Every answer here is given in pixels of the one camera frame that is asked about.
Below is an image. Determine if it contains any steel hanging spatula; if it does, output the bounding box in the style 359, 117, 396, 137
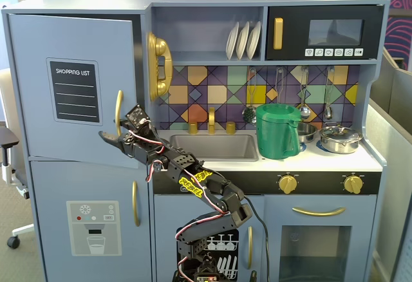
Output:
275, 68, 286, 106

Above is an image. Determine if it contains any grey toy sink basin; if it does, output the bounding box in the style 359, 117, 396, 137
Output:
169, 133, 260, 163

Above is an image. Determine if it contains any dishwasher print cabinet door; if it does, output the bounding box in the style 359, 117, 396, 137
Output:
153, 194, 265, 282

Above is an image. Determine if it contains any black camera cable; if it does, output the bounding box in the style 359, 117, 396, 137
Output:
243, 196, 271, 282

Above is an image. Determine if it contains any blue toy kitchen unit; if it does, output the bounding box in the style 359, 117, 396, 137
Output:
1, 0, 391, 282

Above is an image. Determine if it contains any small steel bowl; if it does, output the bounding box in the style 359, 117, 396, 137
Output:
295, 122, 318, 144

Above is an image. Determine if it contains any robot controller board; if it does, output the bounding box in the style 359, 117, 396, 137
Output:
192, 270, 220, 282

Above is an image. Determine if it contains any gold stove knob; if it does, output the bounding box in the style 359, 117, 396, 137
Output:
343, 175, 363, 195
278, 174, 297, 195

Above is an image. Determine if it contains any ice dispenser fridge door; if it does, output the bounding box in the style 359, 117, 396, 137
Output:
29, 160, 151, 282

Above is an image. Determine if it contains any black wrist camera board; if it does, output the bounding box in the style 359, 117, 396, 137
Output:
124, 103, 152, 132

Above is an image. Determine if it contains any white toy plate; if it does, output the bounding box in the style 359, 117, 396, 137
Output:
246, 21, 262, 60
236, 21, 250, 60
225, 21, 241, 61

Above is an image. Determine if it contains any blue oven door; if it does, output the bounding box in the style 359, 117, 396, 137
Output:
264, 194, 377, 282

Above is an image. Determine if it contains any shopping list cabinet door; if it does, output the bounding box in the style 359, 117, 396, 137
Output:
8, 13, 144, 169

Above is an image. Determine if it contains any grey office partition panel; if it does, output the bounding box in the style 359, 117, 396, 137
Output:
366, 97, 412, 282
370, 50, 412, 111

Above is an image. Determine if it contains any green plastic pitcher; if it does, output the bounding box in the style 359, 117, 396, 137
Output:
256, 103, 303, 160

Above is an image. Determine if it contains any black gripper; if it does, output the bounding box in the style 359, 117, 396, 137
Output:
98, 118, 169, 167

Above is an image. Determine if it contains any steel slotted skimmer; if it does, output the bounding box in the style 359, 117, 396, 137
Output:
241, 68, 258, 124

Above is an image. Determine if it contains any steel hanging ladle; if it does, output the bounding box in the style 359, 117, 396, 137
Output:
297, 68, 310, 120

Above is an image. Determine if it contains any steel pot with lid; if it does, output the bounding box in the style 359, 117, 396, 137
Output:
318, 122, 364, 155

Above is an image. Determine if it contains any white office chair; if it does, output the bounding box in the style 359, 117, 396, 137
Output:
0, 68, 35, 250

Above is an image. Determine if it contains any black toy microwave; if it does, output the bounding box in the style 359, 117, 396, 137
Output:
266, 5, 386, 61

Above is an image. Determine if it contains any gold toy telephone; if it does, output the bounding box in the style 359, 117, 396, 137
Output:
147, 32, 174, 101

